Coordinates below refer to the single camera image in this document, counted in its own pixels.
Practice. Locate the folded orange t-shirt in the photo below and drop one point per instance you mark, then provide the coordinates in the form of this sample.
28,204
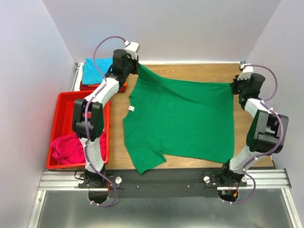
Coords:
96,85

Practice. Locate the crumpled magenta t-shirt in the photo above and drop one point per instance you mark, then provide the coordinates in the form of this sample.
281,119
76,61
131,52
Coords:
66,150

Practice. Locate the folded dark red t-shirt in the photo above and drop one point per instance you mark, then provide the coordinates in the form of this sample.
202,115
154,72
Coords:
85,87

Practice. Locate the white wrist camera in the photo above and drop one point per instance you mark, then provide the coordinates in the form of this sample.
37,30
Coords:
246,71
132,48

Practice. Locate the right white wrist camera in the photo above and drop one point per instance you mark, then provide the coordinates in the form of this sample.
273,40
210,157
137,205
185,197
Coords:
246,71

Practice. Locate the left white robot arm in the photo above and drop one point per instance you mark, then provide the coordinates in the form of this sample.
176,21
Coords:
88,116

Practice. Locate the green t-shirt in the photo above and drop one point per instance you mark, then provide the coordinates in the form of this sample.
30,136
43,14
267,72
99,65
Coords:
178,118

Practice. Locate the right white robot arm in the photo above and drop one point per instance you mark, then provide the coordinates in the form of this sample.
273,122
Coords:
266,134

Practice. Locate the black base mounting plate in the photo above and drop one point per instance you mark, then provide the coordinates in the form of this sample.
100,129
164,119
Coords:
159,183

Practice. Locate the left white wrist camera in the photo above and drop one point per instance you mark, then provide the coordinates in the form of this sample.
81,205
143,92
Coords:
132,48

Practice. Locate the red plastic bin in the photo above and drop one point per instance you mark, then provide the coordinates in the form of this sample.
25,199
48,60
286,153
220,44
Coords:
62,125

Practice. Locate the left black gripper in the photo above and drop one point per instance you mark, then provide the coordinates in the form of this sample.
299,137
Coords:
136,65

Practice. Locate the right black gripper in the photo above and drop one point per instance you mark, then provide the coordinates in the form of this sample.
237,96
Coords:
235,82

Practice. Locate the folded blue t-shirt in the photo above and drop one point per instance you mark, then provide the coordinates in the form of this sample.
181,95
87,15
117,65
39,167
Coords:
90,74

